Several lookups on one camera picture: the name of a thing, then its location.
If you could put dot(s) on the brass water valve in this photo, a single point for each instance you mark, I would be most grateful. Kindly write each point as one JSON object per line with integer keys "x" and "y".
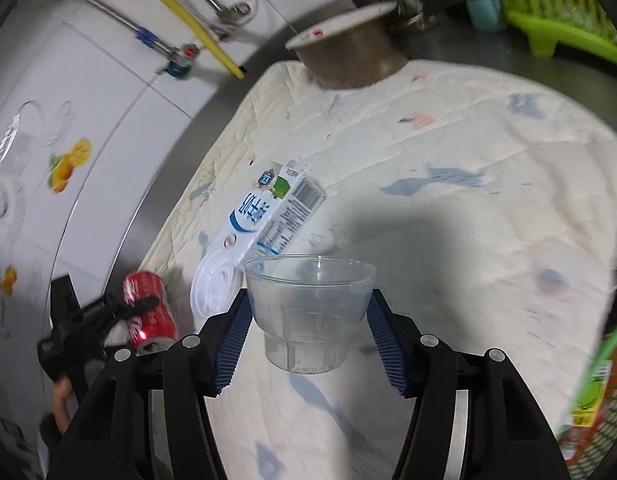
{"x": 181, "y": 60}
{"x": 236, "y": 12}

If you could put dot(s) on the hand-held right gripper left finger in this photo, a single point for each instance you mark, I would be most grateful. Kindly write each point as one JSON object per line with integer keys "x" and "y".
{"x": 233, "y": 340}

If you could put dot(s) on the person's left hand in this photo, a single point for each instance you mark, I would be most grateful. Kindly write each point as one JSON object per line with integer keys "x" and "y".
{"x": 63, "y": 402}

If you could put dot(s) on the green plastic basket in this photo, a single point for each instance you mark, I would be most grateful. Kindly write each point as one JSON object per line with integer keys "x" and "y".
{"x": 606, "y": 400}

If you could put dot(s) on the white quilted mat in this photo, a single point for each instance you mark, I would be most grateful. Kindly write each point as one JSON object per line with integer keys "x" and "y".
{"x": 463, "y": 260}

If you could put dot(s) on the teal plastic bottle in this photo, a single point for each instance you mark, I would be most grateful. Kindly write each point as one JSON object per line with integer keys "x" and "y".
{"x": 486, "y": 12}

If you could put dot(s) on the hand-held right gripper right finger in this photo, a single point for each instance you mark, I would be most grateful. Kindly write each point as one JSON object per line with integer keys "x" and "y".
{"x": 386, "y": 340}

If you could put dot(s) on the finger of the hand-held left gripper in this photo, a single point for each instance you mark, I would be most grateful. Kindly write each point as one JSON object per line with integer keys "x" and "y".
{"x": 123, "y": 310}

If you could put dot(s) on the red soda can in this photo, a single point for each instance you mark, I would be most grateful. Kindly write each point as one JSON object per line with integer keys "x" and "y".
{"x": 148, "y": 285}

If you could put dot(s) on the clear plastic cup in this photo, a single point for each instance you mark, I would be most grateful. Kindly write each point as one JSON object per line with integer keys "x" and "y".
{"x": 308, "y": 310}

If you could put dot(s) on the green plastic dish rack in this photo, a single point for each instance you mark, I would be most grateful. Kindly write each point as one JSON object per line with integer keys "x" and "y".
{"x": 563, "y": 15}

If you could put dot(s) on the white and blue milk carton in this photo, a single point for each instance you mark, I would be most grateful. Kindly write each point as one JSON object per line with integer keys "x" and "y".
{"x": 268, "y": 210}

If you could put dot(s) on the white plastic lid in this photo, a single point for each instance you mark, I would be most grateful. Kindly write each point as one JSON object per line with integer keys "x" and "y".
{"x": 213, "y": 285}

